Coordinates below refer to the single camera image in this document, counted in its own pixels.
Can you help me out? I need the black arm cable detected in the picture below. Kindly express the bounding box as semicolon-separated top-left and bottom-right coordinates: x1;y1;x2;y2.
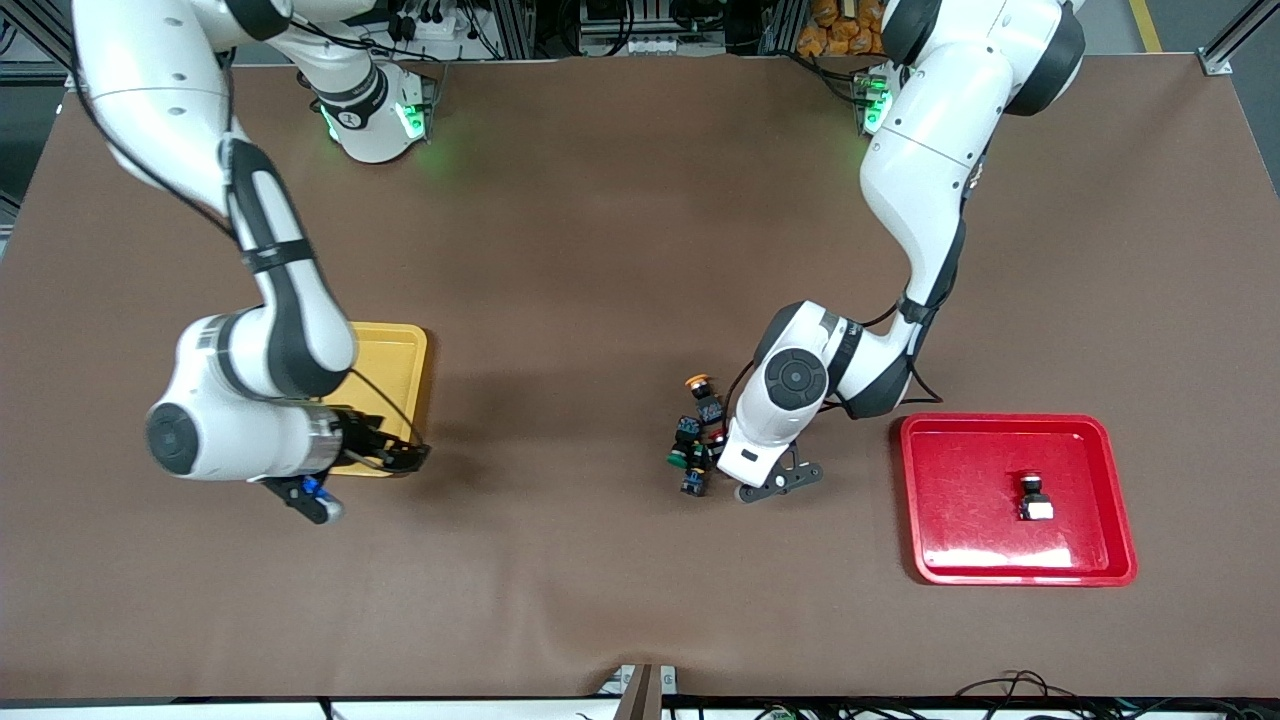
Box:
733;295;943;426
345;368;426;446

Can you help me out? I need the green mushroom push button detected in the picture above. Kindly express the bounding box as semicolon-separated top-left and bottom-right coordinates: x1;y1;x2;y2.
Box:
679;445;717;498
667;416;703;471

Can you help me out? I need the white power strip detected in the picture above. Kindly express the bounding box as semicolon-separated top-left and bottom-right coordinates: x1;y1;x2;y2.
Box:
385;0;471;43

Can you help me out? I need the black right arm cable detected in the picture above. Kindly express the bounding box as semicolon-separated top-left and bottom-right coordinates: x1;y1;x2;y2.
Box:
345;368;426;446

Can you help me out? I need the red plastic tray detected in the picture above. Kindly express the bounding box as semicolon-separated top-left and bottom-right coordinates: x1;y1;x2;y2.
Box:
899;413;1139;587

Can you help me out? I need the aluminium frame post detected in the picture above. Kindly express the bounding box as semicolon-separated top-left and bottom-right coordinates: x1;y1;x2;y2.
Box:
500;0;538;59
757;0;806;59

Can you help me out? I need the yellow mushroom push button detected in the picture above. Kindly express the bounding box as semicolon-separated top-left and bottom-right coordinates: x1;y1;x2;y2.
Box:
684;374;728;429

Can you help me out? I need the orange packaged items heap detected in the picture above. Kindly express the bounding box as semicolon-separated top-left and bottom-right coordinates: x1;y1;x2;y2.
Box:
797;0;893;59

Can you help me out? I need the yellow plastic tray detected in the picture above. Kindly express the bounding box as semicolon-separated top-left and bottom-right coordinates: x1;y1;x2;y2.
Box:
318;322;431;479

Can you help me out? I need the black cable tangle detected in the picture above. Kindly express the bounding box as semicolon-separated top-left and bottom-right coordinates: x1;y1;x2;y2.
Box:
955;668;1280;720

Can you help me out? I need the metal table bracket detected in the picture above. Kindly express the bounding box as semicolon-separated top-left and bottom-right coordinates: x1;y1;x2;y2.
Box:
598;663;679;720

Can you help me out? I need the aluminium corner profile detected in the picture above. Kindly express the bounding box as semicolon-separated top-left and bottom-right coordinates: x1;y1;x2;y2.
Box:
0;0;83;91
1198;0;1280;77

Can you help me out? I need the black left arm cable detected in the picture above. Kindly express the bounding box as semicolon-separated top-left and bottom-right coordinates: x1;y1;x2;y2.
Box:
733;295;943;426

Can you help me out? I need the white terminal strip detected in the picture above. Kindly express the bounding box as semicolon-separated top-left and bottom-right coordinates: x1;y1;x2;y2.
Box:
598;35;693;57

